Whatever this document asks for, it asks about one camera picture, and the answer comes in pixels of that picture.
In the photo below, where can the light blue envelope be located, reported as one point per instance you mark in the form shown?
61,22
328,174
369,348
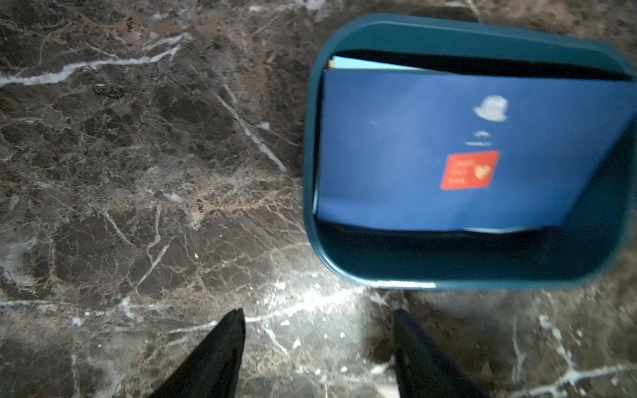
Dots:
346,63

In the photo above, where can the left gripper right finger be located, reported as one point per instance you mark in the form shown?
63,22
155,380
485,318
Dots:
422,369

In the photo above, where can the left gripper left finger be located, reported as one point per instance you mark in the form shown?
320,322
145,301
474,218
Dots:
212,369

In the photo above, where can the teal plastic storage box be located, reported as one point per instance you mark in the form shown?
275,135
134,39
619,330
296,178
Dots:
581,247

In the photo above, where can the dark blue envelope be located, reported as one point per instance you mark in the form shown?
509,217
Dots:
407,151

